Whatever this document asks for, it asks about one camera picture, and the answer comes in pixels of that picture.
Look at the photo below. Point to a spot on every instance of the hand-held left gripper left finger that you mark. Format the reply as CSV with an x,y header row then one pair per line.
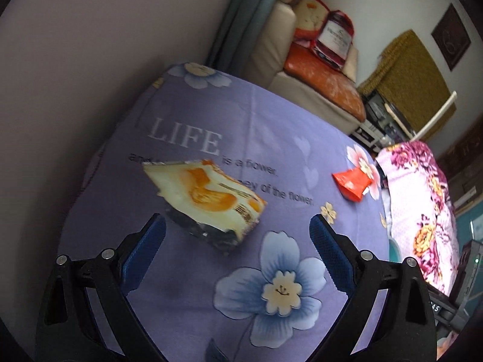
x,y
143,252

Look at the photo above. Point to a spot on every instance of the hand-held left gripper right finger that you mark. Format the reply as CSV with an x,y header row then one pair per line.
x,y
334,256

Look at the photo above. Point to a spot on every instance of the teal bin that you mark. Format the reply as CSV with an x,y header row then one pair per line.
x,y
395,252

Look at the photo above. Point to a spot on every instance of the orange white cake wrapper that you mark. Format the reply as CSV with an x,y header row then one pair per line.
x,y
203,192

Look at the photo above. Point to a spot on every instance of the red orange snack packet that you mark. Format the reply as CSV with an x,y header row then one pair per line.
x,y
351,183

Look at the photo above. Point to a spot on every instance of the pink floral blanket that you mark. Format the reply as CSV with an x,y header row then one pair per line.
x,y
415,181

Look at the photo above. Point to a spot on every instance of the dark wooden furniture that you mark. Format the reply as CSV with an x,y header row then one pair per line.
x,y
468,158

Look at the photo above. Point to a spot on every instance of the white cabinet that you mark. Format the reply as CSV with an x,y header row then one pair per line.
x,y
364,132

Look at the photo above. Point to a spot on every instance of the black stereo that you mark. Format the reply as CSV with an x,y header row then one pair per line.
x,y
377,109

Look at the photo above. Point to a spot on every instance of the purple floral tablecloth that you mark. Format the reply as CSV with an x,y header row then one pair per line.
x,y
226,113

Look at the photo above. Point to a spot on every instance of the white pole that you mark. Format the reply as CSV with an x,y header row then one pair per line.
x,y
439,111

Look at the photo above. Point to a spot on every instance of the orange seat cushion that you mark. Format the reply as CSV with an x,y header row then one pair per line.
x,y
324,79

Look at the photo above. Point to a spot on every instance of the white pillow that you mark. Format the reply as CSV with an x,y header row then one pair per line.
x,y
351,64

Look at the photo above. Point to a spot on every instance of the mustard yellow cloth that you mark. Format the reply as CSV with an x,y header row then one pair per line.
x,y
411,75

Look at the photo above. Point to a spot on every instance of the red bottle-print gift bag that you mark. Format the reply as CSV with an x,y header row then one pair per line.
x,y
334,37

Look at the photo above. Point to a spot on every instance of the beige sofa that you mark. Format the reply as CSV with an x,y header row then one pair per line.
x,y
271,45

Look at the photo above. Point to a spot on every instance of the yellow flower-print pillow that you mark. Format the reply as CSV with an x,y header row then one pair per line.
x,y
309,15

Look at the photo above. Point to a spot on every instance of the grey curtain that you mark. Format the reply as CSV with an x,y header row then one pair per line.
x,y
249,15

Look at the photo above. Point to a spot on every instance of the dark framed wall picture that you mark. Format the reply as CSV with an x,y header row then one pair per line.
x,y
451,36

